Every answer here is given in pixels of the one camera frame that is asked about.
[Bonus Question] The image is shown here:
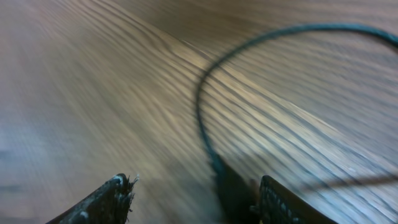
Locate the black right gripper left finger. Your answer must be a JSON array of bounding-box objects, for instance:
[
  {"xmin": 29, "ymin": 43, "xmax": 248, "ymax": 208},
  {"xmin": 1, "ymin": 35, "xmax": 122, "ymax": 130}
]
[{"xmin": 47, "ymin": 173, "xmax": 139, "ymax": 224}]

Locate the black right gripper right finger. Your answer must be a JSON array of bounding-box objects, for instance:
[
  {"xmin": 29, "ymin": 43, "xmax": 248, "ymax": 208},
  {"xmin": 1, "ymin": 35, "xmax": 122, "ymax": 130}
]
[{"xmin": 259, "ymin": 175, "xmax": 336, "ymax": 224}]

